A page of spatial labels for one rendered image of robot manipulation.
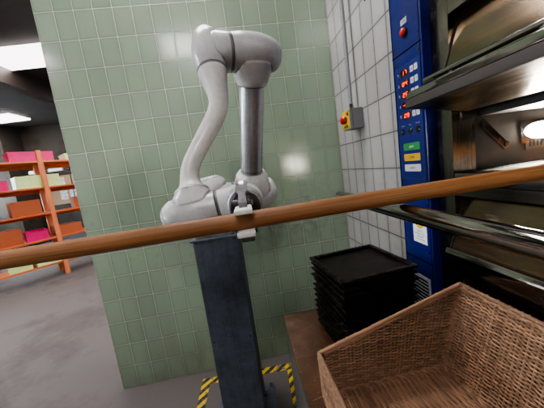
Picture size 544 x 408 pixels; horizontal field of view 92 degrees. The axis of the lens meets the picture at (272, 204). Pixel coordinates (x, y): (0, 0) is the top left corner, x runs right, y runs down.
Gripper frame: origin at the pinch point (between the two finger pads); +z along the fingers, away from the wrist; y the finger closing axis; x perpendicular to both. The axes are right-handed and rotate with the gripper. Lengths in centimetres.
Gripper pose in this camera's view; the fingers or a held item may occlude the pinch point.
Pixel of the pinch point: (244, 220)
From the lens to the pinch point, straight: 45.9
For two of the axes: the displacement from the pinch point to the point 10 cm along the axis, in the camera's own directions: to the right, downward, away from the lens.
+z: 1.0, 1.2, -9.9
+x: -9.9, 1.5, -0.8
